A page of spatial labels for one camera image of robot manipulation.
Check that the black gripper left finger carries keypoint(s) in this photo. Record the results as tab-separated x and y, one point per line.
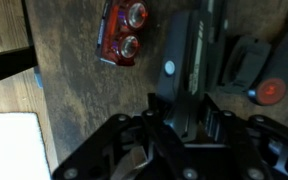
94	146

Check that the black bike light grey button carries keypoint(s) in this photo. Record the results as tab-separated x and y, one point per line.
180	50

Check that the red twin lens bike light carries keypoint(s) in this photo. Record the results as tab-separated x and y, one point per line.
117	26

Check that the slim black bar light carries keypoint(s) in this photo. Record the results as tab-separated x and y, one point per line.
218	40

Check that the small blue tape piece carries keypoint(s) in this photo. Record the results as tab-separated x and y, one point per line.
38	78

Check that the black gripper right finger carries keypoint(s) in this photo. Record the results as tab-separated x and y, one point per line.
247	140

